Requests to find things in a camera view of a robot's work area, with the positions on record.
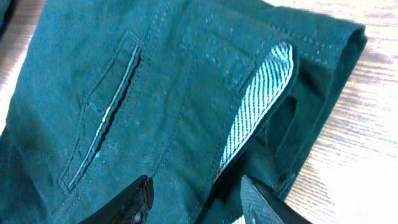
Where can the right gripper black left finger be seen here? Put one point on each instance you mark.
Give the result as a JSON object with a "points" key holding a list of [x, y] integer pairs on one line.
{"points": [[131, 205]]}

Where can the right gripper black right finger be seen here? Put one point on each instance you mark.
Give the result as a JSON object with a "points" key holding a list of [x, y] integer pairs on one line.
{"points": [[261, 206]]}

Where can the dark green shorts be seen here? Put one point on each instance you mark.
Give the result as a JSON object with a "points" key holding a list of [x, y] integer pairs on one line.
{"points": [[195, 94]]}

